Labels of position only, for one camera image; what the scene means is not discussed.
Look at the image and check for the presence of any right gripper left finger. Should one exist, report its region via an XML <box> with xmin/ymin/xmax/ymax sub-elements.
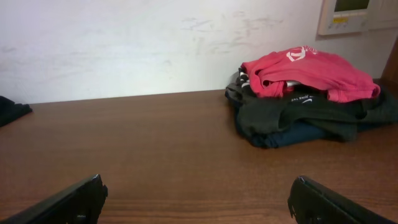
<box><xmin>1</xmin><ymin>174</ymin><xmax>108</xmax><ymax>224</ymax></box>

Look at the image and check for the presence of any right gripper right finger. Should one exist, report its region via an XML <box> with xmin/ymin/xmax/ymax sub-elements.
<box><xmin>287</xmin><ymin>175</ymin><xmax>395</xmax><ymax>224</ymax></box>

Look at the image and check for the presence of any red soccer t-shirt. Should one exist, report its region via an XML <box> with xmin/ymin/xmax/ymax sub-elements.
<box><xmin>241</xmin><ymin>46</ymin><xmax>381</xmax><ymax>103</ymax></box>

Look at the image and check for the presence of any folded dark blue garment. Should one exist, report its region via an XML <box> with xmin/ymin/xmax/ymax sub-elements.
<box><xmin>234</xmin><ymin>107</ymin><xmax>383</xmax><ymax>149</ymax></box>

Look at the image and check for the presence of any folded black Nike shirt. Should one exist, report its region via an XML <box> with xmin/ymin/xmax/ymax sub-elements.
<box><xmin>225</xmin><ymin>68</ymin><xmax>397</xmax><ymax>139</ymax></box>

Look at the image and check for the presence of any black athletic shirt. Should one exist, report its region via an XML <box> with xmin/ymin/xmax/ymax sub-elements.
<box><xmin>0</xmin><ymin>96</ymin><xmax>33</xmax><ymax>127</ymax></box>

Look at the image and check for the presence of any white wall control panel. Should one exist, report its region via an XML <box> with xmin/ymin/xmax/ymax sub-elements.
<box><xmin>318</xmin><ymin>0</ymin><xmax>373</xmax><ymax>35</ymax></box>

